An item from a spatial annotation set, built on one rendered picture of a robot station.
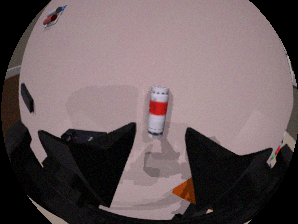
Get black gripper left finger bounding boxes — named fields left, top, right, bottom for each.
left=37, top=121, right=136, bottom=208

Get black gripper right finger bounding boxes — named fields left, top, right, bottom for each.
left=185, top=128, right=273, bottom=213

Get white and red battery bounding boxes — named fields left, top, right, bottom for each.
left=148, top=85, right=169, bottom=139

